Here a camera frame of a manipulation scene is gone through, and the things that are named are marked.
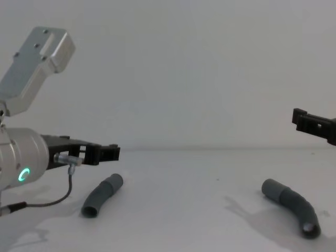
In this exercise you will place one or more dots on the white table cloth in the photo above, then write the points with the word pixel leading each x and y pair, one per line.
pixel 178 204

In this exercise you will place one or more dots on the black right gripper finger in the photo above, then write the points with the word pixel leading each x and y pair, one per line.
pixel 312 124

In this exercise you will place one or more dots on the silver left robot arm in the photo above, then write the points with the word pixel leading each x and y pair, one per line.
pixel 23 155

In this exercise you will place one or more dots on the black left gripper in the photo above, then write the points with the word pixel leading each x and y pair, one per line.
pixel 65 145

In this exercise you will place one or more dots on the grey curved pipe piece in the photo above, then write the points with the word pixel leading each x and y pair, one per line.
pixel 101 193
pixel 291 199

